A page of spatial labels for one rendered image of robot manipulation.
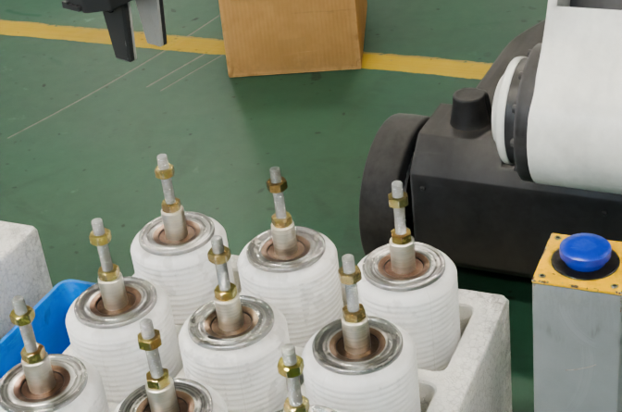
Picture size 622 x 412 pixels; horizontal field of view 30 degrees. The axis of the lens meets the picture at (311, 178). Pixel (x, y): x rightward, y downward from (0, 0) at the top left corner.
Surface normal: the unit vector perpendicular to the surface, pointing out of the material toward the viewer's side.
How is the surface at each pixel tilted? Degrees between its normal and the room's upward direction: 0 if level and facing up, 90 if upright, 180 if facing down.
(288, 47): 89
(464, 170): 46
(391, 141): 18
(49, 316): 88
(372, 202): 67
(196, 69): 0
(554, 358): 90
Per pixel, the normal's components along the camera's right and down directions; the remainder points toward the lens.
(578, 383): -0.39, 0.50
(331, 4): -0.10, 0.51
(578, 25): -0.42, 0.00
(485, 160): -0.37, -0.26
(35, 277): 0.91, 0.11
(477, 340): -0.11, -0.86
